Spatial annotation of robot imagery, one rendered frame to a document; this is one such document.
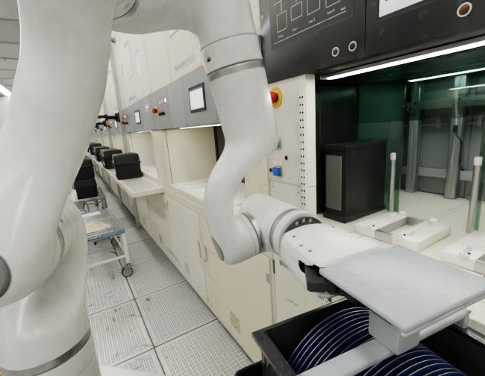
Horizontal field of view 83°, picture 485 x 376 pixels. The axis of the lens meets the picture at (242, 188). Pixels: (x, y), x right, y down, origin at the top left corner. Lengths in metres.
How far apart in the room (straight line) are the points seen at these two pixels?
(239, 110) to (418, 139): 1.30
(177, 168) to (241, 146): 1.88
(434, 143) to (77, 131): 1.52
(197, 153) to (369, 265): 2.09
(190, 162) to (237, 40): 1.93
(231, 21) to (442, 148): 1.36
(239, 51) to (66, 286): 0.45
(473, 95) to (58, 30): 1.10
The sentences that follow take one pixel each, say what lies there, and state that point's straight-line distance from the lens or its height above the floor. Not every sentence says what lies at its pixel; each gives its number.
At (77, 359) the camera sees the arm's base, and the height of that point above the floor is 0.93.
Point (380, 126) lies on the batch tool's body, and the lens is 1.31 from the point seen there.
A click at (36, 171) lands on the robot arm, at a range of 0.42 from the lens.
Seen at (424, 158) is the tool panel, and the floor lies 1.04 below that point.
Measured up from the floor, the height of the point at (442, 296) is 1.11.
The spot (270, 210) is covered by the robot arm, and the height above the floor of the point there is 1.13.
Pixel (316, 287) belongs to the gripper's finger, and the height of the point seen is 1.09.
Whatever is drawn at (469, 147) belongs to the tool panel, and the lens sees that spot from 1.61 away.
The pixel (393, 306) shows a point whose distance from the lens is 0.28.
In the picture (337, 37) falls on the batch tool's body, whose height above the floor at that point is 1.46.
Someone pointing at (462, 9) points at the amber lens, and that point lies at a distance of 0.67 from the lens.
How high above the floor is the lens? 1.27
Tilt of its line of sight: 13 degrees down
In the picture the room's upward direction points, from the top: 4 degrees counter-clockwise
